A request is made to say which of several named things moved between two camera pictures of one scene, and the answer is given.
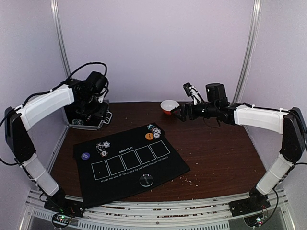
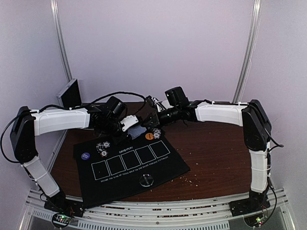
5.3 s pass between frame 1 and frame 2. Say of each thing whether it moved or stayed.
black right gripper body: moved
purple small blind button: stayed
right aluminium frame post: stayed
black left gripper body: moved
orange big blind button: stayed
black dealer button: stayed
